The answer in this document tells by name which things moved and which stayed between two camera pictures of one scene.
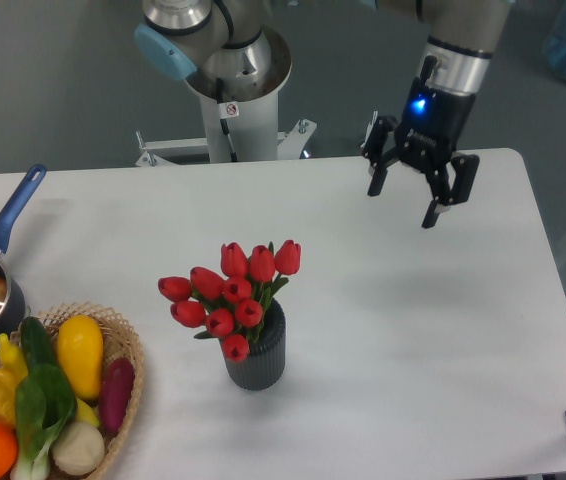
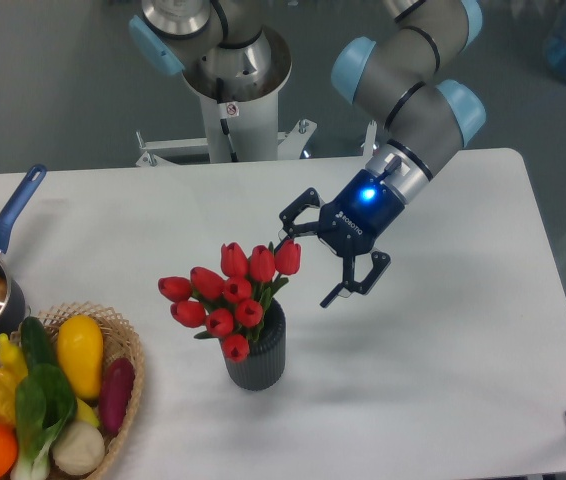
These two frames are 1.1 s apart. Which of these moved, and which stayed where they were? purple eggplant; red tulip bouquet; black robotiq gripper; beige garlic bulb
Moved: black robotiq gripper
Stayed: red tulip bouquet; beige garlic bulb; purple eggplant
